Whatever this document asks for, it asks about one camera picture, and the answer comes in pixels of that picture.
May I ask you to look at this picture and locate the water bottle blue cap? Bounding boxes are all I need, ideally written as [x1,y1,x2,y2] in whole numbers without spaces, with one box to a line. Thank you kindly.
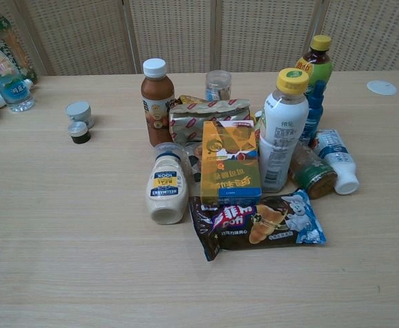
[0,33,36,113]

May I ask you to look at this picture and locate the green tea bottle yellow cap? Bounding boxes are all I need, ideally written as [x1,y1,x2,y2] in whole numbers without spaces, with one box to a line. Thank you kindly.
[294,34,334,96]

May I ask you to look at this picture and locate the white bottle yellow cap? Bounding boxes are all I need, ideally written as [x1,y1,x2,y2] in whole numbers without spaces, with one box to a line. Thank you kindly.
[258,67,310,194]

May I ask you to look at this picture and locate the dark jar silver lid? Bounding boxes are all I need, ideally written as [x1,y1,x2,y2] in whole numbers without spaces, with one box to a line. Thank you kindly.
[67,121,92,146]

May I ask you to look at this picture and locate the blue plastic bottle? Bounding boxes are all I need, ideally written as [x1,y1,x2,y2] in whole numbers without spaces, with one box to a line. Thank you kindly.
[299,80,325,148]

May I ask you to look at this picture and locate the white bottle blue label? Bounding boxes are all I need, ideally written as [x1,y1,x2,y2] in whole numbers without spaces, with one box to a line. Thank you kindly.
[314,128,361,196]

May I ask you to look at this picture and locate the small glass nut jar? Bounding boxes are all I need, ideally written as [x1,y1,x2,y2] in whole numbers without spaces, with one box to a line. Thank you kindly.
[205,70,233,103]

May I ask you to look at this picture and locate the tea bottle white cap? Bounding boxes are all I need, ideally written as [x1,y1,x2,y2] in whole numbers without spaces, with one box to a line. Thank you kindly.
[0,2,39,85]

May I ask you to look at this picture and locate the yellow orange snack box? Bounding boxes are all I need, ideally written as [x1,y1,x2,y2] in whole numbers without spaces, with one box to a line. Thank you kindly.
[201,119,264,206]

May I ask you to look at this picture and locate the brown bottle white cap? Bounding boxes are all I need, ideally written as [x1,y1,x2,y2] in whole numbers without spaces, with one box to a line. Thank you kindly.
[140,57,176,148]

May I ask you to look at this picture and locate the woven folding screen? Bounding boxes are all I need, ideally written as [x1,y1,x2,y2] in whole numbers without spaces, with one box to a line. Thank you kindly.
[0,0,399,77]

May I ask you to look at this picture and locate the clear packet dark snacks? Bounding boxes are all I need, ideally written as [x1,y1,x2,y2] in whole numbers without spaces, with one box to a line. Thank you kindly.
[184,142,204,197]

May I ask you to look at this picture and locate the gold foil snack bag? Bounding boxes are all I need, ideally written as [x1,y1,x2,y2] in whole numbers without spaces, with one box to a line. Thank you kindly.
[167,94,251,144]

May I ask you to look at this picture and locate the mayonnaise squeeze bottle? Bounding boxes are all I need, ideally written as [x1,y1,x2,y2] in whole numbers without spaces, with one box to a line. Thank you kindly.
[144,142,191,226]

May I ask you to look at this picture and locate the white round lid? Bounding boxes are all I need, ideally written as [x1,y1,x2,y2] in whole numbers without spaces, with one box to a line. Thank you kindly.
[366,80,398,96]

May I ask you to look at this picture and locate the white jar silver lid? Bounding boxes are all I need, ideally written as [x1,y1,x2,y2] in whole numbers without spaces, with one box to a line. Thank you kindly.
[65,101,96,129]

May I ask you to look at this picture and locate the dark blue snack bag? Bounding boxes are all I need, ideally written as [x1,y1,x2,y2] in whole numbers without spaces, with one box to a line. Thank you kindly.
[188,189,327,262]

